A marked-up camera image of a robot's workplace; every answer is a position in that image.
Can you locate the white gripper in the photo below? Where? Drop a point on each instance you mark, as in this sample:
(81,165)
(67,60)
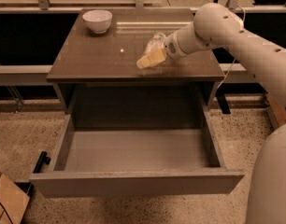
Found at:
(172,48)

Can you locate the clear plastic water bottle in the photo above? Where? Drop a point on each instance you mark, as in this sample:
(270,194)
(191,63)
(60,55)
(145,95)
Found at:
(157,41)

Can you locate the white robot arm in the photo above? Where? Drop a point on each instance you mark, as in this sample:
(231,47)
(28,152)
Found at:
(215,26)

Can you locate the grey cabinet with glossy top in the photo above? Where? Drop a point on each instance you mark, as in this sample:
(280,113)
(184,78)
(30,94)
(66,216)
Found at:
(102,56)

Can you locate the open grey top drawer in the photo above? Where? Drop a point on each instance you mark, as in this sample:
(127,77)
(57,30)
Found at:
(133,141)

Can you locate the white ceramic bowl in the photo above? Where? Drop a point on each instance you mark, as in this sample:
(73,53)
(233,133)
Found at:
(98,21)

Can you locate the black table leg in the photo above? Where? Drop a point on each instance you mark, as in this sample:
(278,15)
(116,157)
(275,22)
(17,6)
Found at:
(221,99)

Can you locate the grey metal railing beam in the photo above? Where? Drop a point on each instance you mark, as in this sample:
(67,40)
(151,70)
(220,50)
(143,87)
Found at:
(36,75)

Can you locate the cardboard box at right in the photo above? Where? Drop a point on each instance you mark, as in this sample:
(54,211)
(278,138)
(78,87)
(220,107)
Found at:
(276,112)

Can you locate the cardboard box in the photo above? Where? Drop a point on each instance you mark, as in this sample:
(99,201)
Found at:
(276,112)
(13,201)

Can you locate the cardboard box at left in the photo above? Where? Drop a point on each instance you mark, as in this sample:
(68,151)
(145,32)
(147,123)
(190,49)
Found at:
(13,201)

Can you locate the black floor bracket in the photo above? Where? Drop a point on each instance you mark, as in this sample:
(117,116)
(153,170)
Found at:
(43,159)

